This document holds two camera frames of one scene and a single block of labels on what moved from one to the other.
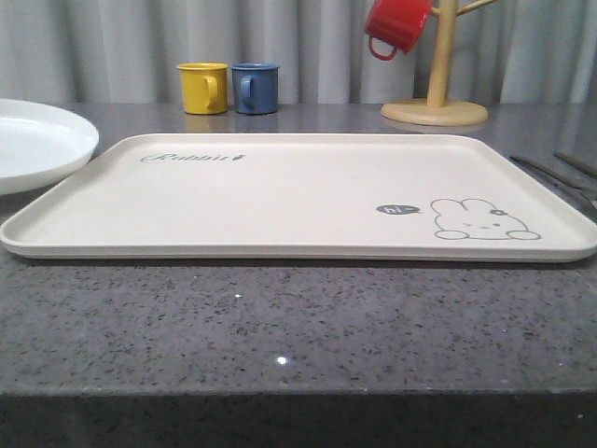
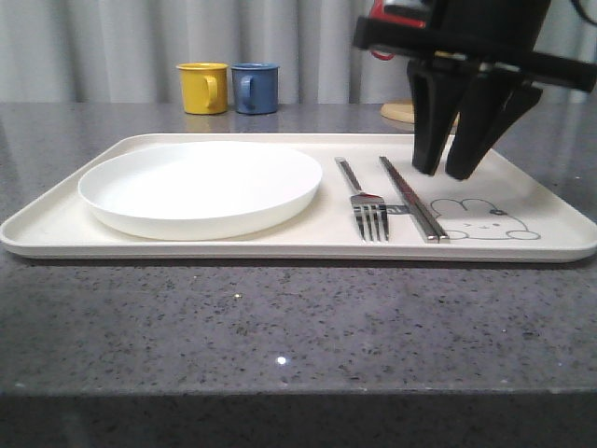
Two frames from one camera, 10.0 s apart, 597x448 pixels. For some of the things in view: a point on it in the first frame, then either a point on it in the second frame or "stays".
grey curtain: x=127 y=51 stays
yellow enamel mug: x=204 y=87 stays
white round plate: x=40 y=143 to x=199 y=190
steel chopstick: x=576 y=163 to x=424 y=218
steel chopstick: x=552 y=177 to x=432 y=231
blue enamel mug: x=256 y=87 stays
